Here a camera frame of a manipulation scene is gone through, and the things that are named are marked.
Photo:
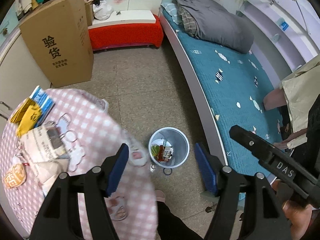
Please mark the pink cloth on bed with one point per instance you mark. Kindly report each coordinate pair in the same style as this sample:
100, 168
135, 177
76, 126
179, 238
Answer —
274, 99

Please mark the pink checkered tablecloth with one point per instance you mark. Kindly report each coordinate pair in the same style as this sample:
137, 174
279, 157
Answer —
90, 135

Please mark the white bag on bench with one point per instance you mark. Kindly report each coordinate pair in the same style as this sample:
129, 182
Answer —
102, 11

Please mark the pink slipper foot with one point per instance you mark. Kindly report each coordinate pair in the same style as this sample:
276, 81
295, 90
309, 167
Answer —
160, 196

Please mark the beige jacket on bed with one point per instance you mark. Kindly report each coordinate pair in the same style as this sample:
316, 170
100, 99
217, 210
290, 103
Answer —
301, 89

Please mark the grey folded duvet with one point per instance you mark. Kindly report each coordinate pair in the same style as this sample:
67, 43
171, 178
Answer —
208, 20

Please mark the white cabinet with drawers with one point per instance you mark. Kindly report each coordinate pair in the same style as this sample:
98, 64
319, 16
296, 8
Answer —
19, 73

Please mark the beige paper mailer bag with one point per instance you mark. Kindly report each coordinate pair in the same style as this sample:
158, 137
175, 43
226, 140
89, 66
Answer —
46, 154

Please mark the white trash bin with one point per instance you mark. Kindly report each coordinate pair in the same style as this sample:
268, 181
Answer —
172, 137

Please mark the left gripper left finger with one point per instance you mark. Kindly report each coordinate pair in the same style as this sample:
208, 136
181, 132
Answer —
113, 168

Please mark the red brown snack wrapper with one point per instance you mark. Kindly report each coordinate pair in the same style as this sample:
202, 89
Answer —
165, 153

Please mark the yellow plastic bag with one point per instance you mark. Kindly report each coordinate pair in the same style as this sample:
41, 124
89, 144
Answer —
26, 116

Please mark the red white bench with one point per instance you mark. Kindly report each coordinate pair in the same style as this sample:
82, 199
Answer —
126, 28

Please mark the orange white snack bag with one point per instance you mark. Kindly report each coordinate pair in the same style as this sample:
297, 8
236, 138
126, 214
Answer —
15, 176

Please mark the black trouser leg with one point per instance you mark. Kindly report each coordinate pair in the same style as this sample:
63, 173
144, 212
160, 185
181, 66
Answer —
172, 227

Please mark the large cardboard box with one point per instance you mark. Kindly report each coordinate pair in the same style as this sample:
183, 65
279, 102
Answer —
57, 37

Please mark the purple wall shelf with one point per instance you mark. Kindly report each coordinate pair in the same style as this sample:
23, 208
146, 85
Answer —
291, 25

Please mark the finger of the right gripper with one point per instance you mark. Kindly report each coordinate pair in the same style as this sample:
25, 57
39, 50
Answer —
250, 141

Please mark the teal bed mattress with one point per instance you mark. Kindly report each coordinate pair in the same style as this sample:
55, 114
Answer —
228, 88

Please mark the blue white packet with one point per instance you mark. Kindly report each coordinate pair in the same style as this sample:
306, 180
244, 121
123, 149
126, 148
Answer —
44, 101

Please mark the right hand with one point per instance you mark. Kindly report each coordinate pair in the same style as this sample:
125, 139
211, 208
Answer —
299, 216

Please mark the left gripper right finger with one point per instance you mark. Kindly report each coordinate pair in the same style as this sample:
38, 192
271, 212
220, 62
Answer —
210, 167

